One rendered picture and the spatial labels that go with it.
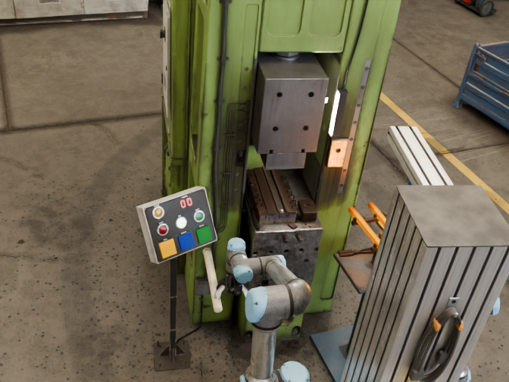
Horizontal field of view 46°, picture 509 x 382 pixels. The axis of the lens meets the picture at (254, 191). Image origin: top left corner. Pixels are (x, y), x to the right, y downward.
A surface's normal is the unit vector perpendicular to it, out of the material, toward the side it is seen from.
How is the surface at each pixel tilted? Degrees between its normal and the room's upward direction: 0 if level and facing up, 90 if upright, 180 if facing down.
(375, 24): 90
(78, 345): 0
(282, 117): 90
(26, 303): 0
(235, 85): 90
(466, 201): 0
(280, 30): 90
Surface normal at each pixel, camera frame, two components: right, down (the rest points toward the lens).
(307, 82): 0.19, 0.60
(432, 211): 0.09, -0.80
